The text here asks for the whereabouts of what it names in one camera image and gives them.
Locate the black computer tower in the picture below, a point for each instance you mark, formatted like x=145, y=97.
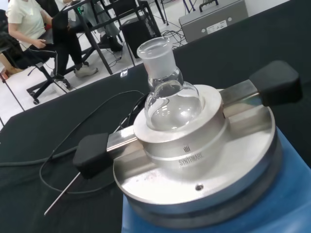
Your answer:
x=139, y=32

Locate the black bench cloth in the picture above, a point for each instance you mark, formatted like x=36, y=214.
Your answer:
x=26, y=136

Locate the brown cardboard box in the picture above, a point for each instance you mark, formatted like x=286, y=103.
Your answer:
x=9, y=64

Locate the small white tag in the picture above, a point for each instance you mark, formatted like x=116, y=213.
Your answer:
x=124, y=73

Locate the grey metal equipment case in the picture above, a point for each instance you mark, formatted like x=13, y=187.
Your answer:
x=213, y=20

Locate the heater with blue base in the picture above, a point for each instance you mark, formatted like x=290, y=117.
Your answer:
x=243, y=174

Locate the black office chair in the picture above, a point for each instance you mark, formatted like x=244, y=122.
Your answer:
x=46, y=72

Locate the black frame table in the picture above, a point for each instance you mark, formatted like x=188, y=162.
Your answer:
x=95, y=40

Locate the person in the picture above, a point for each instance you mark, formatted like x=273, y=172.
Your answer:
x=107, y=23
x=23, y=20

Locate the steel temperature probe rod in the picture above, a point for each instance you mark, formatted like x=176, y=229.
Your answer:
x=62, y=194

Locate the clear round-bottom glass flask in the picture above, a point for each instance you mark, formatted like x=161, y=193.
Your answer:
x=170, y=106

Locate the black laptop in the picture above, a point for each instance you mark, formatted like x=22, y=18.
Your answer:
x=58, y=26

